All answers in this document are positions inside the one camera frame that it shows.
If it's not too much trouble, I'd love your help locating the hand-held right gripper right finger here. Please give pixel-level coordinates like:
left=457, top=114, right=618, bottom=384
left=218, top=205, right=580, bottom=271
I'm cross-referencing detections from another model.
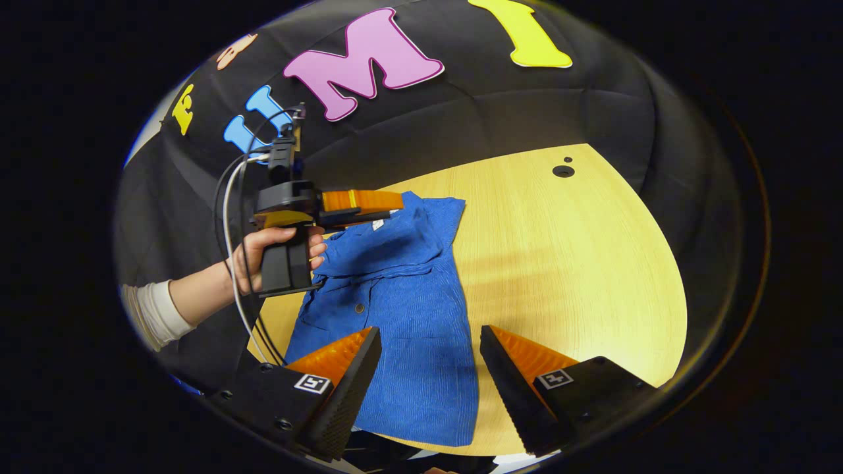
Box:
left=479, top=325, right=659, bottom=458

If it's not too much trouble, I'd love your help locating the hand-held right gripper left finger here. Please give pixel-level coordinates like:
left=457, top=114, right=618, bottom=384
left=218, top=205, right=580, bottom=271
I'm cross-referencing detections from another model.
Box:
left=211, top=326, right=383, bottom=461

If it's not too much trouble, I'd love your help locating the blue button shirt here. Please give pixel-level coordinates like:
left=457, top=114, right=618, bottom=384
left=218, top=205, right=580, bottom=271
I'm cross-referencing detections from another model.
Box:
left=285, top=191, right=479, bottom=448

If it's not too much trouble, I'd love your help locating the black cable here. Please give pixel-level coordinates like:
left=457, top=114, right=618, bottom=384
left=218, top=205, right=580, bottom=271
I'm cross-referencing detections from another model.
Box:
left=213, top=107, right=302, bottom=367

